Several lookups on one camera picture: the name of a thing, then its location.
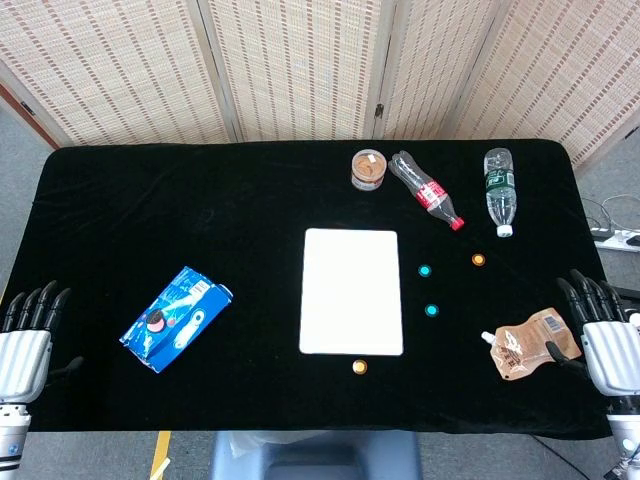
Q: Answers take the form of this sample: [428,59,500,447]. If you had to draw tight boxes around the yellow floor tape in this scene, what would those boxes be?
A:
[149,430,173,480]

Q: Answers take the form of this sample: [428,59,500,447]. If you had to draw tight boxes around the grey blue robot torso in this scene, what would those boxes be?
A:
[209,430,424,480]

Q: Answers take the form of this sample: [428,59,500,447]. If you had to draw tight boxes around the white power strip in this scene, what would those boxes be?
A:
[591,227,640,254]

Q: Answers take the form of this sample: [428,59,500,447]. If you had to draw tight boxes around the blue Oreo cookie box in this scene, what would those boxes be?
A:
[118,265,234,374]

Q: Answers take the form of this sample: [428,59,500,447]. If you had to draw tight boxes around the white rectangular board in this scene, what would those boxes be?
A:
[298,227,404,357]

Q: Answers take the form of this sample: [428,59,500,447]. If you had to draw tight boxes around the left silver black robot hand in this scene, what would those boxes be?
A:
[0,280,84,406]

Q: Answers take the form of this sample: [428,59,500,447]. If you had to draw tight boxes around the clear plastic snack jar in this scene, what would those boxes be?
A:
[350,148,389,192]

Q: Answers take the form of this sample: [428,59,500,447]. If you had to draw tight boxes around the black velvet tablecloth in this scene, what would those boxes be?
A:
[7,139,614,436]

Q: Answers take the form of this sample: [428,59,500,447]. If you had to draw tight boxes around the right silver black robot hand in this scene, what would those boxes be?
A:
[544,268,640,399]

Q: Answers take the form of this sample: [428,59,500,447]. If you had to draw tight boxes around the empty red label cola bottle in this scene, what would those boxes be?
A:
[387,152,466,232]

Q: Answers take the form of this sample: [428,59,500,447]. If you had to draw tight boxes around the brown spouted drink pouch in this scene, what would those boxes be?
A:
[480,307,584,382]

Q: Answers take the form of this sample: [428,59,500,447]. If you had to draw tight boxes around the green label water bottle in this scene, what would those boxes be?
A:
[482,147,517,238]

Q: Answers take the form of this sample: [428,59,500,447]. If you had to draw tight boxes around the thin power cables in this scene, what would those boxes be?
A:
[582,194,640,232]

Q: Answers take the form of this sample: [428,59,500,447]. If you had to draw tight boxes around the woven bamboo screen panel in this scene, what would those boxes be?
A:
[192,0,396,142]
[0,0,239,147]
[454,0,640,171]
[372,0,506,141]

